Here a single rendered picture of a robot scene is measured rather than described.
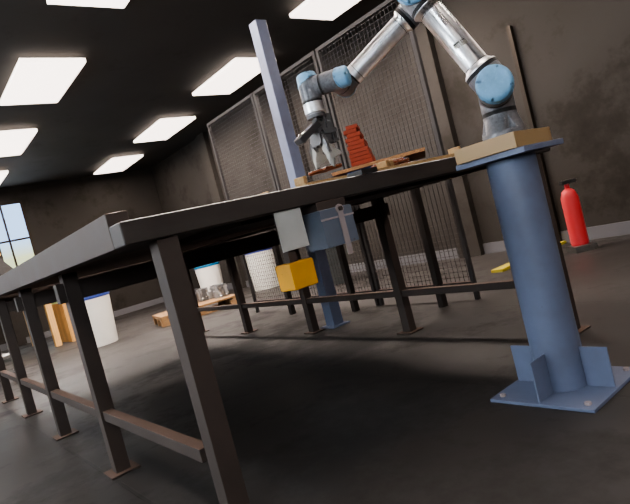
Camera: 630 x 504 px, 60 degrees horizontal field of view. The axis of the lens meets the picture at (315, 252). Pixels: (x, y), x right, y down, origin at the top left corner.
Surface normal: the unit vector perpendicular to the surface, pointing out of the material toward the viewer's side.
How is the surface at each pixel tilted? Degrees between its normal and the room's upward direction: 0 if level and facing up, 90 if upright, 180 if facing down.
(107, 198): 90
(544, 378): 90
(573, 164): 90
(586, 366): 90
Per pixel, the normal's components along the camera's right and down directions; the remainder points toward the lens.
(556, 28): -0.75, 0.22
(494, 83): -0.23, 0.22
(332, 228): 0.60, -0.12
